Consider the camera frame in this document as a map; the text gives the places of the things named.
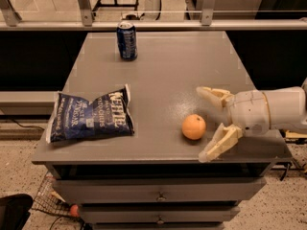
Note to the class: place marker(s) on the blue pepsi can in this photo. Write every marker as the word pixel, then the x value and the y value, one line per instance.
pixel 126 40

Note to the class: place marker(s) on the drawer knob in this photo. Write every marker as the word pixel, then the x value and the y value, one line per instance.
pixel 160 221
pixel 161 197

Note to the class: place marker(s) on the grey drawer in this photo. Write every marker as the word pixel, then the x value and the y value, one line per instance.
pixel 147 190
pixel 150 214

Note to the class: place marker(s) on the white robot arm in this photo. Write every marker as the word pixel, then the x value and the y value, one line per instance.
pixel 287 109

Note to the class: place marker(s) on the metal window rail frame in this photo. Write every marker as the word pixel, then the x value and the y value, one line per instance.
pixel 151 15

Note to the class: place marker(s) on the blue kettle chips bag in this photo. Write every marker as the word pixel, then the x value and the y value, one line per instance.
pixel 75 117

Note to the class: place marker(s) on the orange fruit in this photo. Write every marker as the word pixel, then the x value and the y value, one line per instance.
pixel 193 127

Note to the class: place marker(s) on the grey drawer cabinet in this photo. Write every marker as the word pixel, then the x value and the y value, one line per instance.
pixel 162 82

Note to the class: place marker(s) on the lower drawer knob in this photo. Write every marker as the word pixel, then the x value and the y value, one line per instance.
pixel 160 221

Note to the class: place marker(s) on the black chair corner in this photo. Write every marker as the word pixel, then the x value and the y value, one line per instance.
pixel 15 211

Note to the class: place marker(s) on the small orange ball on floor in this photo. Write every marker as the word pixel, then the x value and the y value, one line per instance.
pixel 74 211

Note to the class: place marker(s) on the yellow wooden stand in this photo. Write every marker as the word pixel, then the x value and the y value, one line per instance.
pixel 294 135

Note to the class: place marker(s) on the wire basket on floor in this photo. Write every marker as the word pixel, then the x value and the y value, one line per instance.
pixel 48 201

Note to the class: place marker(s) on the upper drawer knob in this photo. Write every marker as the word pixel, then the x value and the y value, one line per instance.
pixel 161 197

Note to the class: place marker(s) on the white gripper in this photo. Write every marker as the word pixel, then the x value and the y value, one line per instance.
pixel 248 111

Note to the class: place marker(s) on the lower grey drawer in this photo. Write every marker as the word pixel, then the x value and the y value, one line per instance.
pixel 150 214

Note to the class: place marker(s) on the upper grey drawer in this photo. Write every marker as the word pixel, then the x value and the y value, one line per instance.
pixel 147 190

